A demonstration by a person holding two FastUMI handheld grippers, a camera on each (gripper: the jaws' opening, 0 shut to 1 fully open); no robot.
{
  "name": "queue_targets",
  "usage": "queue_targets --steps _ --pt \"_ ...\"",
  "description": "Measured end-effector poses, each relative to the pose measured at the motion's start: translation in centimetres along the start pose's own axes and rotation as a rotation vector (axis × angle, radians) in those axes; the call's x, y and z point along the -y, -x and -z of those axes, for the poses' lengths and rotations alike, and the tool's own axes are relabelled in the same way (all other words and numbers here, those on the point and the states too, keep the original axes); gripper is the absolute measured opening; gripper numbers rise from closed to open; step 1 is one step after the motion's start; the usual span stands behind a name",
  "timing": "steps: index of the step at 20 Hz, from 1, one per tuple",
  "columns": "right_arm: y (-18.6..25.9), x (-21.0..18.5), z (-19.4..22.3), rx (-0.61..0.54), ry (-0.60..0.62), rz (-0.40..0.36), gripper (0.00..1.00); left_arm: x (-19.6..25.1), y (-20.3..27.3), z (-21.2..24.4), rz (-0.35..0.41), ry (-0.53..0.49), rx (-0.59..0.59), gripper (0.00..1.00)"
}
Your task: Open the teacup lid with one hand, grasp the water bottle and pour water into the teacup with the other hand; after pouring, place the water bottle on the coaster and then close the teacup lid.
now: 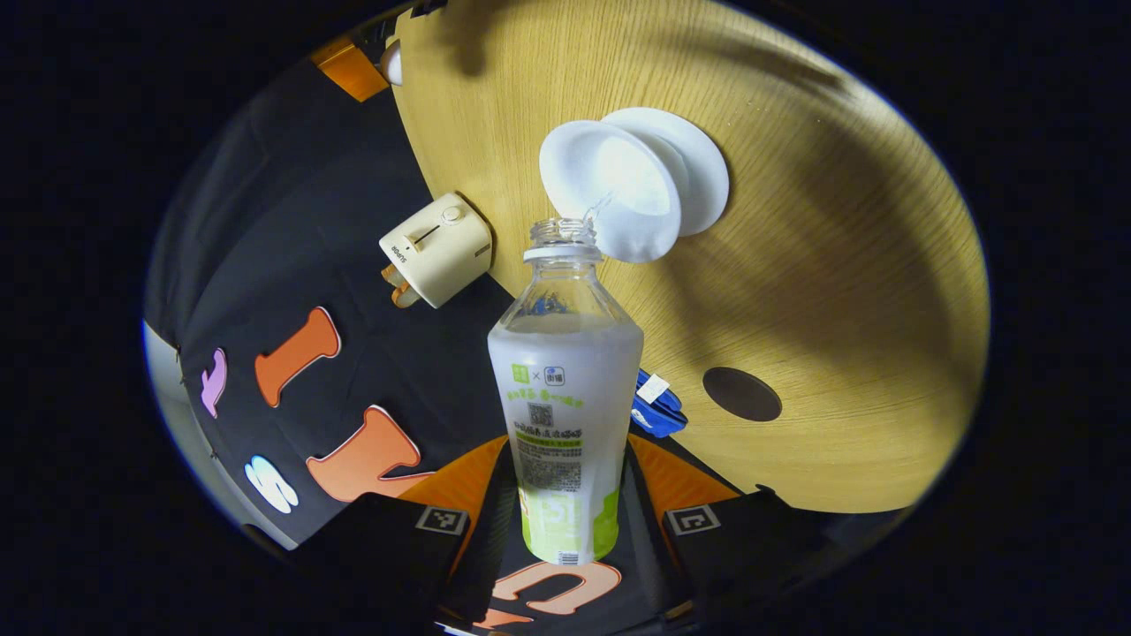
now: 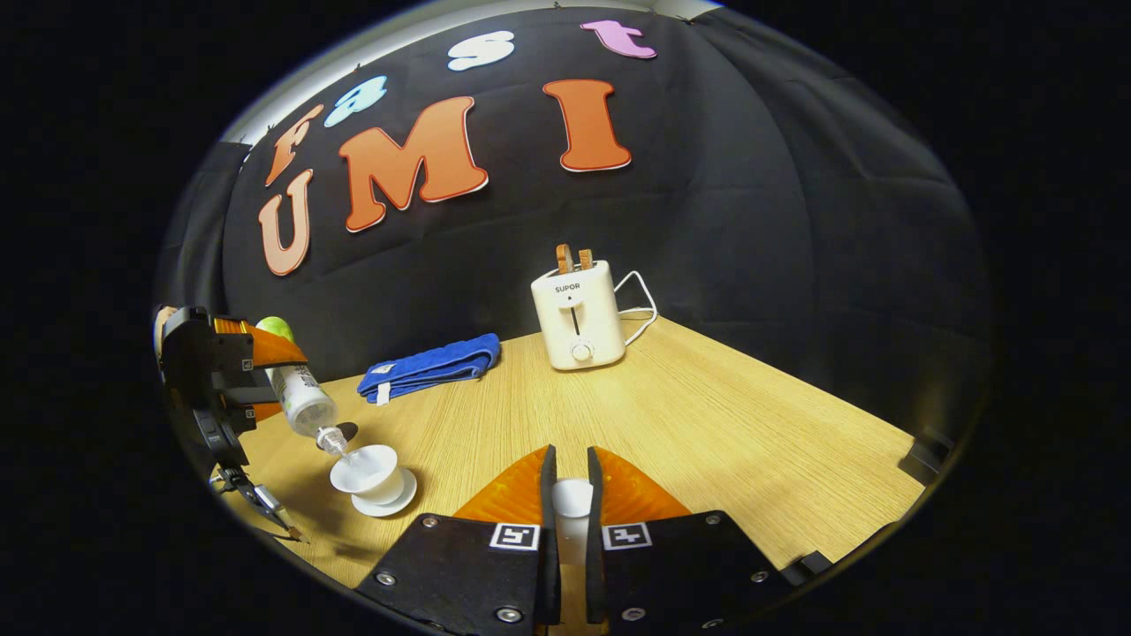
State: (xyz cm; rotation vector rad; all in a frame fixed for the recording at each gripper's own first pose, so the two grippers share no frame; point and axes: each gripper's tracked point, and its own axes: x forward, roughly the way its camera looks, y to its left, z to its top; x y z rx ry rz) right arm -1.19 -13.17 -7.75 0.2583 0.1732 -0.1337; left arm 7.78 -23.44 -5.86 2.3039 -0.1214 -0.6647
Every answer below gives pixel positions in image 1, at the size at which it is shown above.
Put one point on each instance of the folded blue towel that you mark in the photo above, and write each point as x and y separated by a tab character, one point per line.
658	415

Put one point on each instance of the cream toaster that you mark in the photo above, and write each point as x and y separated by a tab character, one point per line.
437	252

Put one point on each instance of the clear water bottle green label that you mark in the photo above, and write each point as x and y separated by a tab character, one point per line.
565	406

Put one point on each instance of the dark brown round coaster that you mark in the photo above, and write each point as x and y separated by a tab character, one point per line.
742	394

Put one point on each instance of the toast slice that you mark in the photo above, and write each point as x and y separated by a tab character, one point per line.
406	296
391	275

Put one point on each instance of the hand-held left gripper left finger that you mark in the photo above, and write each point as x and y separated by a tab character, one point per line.
380	548

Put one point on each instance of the black backdrop cloth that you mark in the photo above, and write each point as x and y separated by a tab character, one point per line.
292	221

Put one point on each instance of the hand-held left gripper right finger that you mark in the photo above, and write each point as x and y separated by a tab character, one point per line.
751	548

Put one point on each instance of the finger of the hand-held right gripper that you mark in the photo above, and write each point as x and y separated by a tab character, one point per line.
353	69

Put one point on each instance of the white teacup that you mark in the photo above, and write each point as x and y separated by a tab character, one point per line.
618	185

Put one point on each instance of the white saucer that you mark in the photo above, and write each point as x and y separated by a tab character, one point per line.
702	168

